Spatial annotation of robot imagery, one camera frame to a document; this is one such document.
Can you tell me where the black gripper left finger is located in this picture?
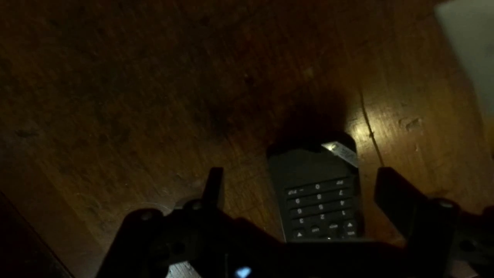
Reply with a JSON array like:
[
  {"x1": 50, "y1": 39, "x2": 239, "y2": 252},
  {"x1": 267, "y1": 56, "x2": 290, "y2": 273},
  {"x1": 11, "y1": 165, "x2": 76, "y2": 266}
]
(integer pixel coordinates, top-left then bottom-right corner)
[{"x1": 121, "y1": 165, "x2": 227, "y2": 249}]

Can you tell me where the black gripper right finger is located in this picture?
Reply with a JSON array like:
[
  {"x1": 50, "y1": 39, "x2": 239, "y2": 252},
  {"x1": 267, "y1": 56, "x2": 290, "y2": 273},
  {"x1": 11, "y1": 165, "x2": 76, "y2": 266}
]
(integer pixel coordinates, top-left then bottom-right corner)
[{"x1": 374, "y1": 165, "x2": 462, "y2": 249}]

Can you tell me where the black remote control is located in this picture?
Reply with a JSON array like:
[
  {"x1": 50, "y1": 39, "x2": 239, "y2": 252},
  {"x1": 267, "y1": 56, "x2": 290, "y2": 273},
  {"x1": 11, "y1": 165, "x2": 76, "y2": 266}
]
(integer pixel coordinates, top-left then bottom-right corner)
[{"x1": 266, "y1": 136, "x2": 361, "y2": 244}]

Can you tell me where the dark wooden secretary desk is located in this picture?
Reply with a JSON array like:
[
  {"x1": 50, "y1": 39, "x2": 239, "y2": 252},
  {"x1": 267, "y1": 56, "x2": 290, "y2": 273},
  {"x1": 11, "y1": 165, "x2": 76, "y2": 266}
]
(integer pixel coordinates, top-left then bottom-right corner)
[{"x1": 0, "y1": 0, "x2": 494, "y2": 278}]

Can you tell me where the white paper sheet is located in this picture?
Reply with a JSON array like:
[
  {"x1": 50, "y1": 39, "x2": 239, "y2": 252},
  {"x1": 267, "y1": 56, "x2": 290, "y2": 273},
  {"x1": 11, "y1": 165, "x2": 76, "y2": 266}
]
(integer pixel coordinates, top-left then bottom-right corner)
[{"x1": 434, "y1": 0, "x2": 494, "y2": 121}]

